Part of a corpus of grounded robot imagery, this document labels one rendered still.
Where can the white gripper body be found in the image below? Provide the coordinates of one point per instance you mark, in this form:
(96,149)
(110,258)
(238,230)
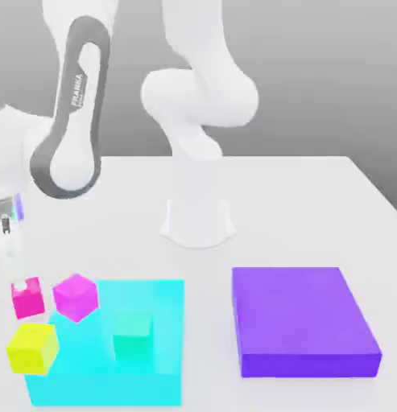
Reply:
(11,254)

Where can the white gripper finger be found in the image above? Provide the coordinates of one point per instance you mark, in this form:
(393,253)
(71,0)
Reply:
(19,285)

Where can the small hot pink cube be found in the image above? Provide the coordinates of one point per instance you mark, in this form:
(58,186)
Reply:
(29,302)

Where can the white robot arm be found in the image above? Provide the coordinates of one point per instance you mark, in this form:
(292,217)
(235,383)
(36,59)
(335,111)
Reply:
(198,106)

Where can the small magenta cube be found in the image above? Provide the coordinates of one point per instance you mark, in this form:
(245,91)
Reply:
(75,297)

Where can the small yellow cube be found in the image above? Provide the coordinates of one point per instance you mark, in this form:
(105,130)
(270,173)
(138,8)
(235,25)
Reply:
(30,351)

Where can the small teal cube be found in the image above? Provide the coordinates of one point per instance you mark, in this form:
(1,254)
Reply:
(132,338)

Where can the large cyan box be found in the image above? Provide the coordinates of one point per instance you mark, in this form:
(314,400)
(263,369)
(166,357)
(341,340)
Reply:
(166,386)

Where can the large purple box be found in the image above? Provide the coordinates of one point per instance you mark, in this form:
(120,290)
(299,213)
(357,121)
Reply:
(301,315)

